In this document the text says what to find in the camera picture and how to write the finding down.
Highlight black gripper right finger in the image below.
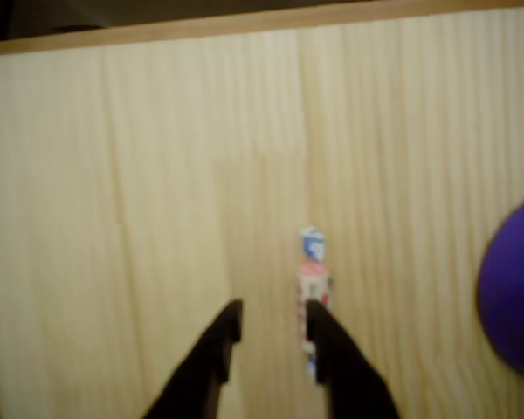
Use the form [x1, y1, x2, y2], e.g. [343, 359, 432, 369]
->
[307, 299, 402, 419]

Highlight purple plastic bowl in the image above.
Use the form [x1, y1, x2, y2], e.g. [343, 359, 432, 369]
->
[476, 193, 524, 386]

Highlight small white object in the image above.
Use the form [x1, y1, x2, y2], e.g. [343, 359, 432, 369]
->
[296, 225, 335, 388]

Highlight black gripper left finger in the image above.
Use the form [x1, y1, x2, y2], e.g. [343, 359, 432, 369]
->
[142, 298, 245, 419]

